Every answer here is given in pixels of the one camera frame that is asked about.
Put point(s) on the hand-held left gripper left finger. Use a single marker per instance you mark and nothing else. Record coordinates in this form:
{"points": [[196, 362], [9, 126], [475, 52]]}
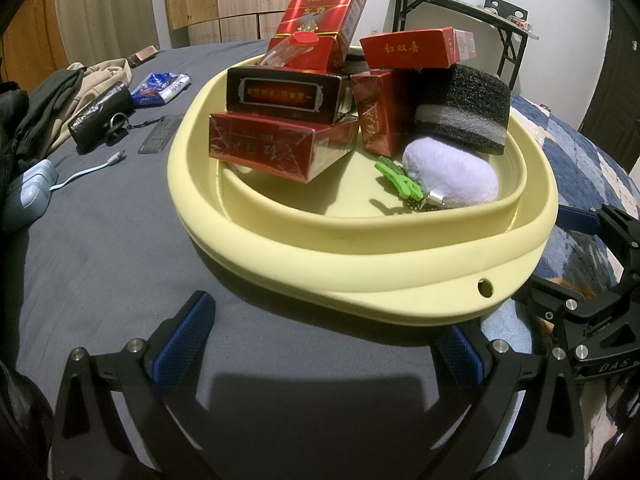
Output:
{"points": [[182, 345]]}

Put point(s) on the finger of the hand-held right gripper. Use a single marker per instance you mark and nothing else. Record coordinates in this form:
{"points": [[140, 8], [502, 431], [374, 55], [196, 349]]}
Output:
{"points": [[550, 301], [577, 219]]}

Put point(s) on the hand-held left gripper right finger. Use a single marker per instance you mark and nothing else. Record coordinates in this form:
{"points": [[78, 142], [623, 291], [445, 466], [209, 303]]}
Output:
{"points": [[460, 357]]}

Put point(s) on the lilac plush ball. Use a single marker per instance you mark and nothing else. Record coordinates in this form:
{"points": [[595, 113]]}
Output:
{"points": [[450, 170]]}

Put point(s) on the yellow plastic basin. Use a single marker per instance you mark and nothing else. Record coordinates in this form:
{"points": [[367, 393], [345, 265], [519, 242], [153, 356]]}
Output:
{"points": [[350, 270]]}

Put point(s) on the wide black foam disc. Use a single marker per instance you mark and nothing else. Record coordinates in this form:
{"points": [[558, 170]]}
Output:
{"points": [[465, 95]]}

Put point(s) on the green plastic clip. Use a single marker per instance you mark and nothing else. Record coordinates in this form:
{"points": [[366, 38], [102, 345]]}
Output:
{"points": [[400, 180]]}

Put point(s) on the small red pack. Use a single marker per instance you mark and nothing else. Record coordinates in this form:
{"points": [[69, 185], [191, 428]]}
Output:
{"points": [[380, 115]]}

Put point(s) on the red pack white end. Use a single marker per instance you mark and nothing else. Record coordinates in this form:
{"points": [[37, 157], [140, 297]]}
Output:
{"points": [[410, 50]]}

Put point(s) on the dark red box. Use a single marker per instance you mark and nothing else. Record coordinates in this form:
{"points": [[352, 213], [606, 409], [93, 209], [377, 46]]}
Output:
{"points": [[285, 95]]}

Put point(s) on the clear jar red cap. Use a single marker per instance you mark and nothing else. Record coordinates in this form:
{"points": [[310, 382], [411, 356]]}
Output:
{"points": [[302, 40]]}

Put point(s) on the long red carton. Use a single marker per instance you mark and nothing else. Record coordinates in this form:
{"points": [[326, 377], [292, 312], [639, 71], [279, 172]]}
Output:
{"points": [[325, 10]]}

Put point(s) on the blue checkered blanket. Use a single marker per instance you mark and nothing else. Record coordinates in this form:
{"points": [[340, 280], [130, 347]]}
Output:
{"points": [[575, 160]]}

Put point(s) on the dark brown door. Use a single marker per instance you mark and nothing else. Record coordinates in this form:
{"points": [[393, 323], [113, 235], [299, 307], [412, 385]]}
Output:
{"points": [[620, 85]]}

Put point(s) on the pink packet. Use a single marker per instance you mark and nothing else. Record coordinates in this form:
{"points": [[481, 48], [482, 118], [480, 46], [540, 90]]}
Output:
{"points": [[520, 23]]}

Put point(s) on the black comb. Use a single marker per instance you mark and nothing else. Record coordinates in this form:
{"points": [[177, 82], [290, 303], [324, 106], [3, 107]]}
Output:
{"points": [[160, 134]]}

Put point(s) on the light blue device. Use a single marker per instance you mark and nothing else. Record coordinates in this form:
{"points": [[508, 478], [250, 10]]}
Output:
{"points": [[27, 195]]}

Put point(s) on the black chair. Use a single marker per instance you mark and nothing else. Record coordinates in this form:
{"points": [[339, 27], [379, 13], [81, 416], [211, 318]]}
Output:
{"points": [[505, 7]]}

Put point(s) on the black folding table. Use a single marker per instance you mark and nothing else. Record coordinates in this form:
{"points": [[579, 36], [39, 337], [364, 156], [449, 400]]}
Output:
{"points": [[450, 7]]}

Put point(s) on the black pouch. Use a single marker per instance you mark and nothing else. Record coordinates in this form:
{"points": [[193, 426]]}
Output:
{"points": [[100, 110]]}

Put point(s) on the blue white packet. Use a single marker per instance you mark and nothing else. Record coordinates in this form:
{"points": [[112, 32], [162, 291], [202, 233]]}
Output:
{"points": [[160, 87]]}

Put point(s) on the dark green clothing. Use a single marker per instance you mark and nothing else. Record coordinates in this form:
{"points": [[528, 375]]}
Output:
{"points": [[45, 105]]}

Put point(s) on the beige clothing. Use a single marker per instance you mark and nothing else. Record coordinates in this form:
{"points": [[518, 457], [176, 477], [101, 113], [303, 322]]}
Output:
{"points": [[100, 72]]}

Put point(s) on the black jacket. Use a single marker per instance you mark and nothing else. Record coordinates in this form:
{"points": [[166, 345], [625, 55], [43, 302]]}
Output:
{"points": [[10, 110]]}

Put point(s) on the copper coloured box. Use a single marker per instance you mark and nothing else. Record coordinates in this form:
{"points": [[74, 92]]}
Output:
{"points": [[142, 55]]}

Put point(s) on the pale curtain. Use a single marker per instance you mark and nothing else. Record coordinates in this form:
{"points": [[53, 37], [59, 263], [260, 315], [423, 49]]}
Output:
{"points": [[100, 10]]}

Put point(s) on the orange wooden door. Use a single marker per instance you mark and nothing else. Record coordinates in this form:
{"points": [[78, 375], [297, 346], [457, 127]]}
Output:
{"points": [[30, 35]]}

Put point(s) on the wooden wardrobe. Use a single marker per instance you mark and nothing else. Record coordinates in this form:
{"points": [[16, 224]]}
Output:
{"points": [[235, 0]]}

